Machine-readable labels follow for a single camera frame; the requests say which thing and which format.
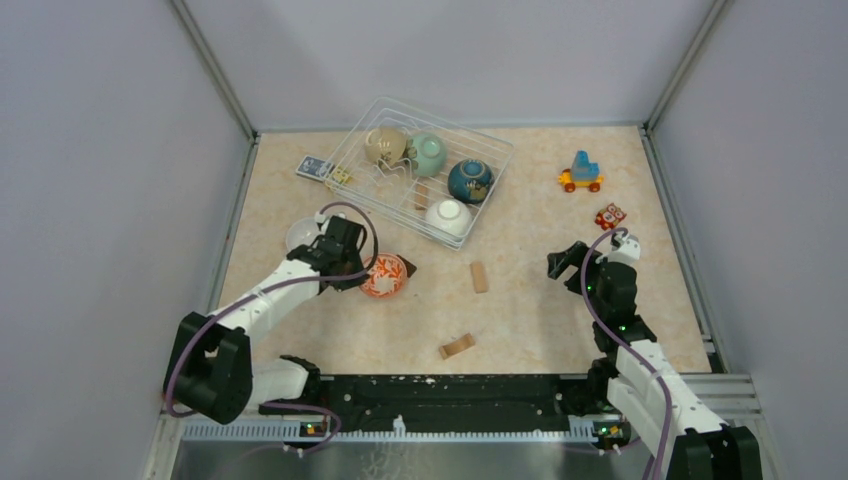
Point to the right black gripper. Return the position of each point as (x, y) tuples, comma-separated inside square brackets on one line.
[(560, 261)]

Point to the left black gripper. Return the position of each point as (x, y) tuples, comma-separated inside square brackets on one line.
[(349, 282)]

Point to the plain white bowl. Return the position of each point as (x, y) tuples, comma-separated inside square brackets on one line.
[(304, 232)]

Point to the orange patterned white bowl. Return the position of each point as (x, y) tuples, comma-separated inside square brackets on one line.
[(386, 277)]

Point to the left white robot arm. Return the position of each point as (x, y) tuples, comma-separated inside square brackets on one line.
[(210, 369)]

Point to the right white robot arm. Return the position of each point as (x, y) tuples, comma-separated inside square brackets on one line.
[(686, 439)]

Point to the wooden block in rack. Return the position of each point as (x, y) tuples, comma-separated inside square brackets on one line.
[(421, 198)]

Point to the red owl toy block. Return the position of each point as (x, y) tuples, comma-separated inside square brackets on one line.
[(610, 217)]

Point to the dark brown block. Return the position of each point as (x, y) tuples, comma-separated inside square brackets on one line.
[(409, 266)]

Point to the small yellow patterned tile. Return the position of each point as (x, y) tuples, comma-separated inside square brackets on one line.
[(338, 177)]

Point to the light wooden block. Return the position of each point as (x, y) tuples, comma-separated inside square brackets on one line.
[(479, 277)]

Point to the blue yellow toy train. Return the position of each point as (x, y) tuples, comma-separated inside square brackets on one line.
[(583, 173)]

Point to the white ceramic bowl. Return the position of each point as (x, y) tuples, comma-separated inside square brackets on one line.
[(449, 216)]

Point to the dark teal patterned bowl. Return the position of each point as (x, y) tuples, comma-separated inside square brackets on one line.
[(470, 180)]

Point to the beige ceramic bowl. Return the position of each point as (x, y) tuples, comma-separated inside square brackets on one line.
[(385, 146)]

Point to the notched wooden block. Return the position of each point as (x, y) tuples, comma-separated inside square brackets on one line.
[(457, 346)]

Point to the light green ceramic bowl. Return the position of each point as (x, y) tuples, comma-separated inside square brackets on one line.
[(426, 153)]

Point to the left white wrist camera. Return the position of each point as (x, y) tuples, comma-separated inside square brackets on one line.
[(322, 221)]

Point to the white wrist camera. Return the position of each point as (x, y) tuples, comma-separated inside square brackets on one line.
[(625, 249), (322, 221)]

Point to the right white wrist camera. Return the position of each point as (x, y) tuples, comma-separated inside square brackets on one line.
[(625, 249)]

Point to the white wire dish rack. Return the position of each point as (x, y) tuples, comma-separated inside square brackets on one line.
[(389, 191)]

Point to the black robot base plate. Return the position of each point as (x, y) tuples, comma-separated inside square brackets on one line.
[(479, 403)]

